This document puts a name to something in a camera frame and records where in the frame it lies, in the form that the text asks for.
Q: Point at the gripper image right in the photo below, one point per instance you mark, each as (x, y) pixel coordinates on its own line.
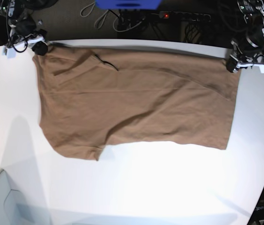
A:
(240, 59)

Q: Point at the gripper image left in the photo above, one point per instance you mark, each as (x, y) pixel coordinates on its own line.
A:
(35, 40)

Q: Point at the brown t-shirt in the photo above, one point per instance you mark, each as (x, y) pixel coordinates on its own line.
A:
(91, 98)

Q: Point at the black power strip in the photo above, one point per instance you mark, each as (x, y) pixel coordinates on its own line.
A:
(185, 16)

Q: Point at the blue plastic box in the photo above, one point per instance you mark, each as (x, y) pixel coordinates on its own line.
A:
(128, 4)

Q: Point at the grey bin at corner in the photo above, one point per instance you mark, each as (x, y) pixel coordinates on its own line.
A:
(9, 210)

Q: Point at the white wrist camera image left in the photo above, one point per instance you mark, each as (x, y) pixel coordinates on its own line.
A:
(8, 52)

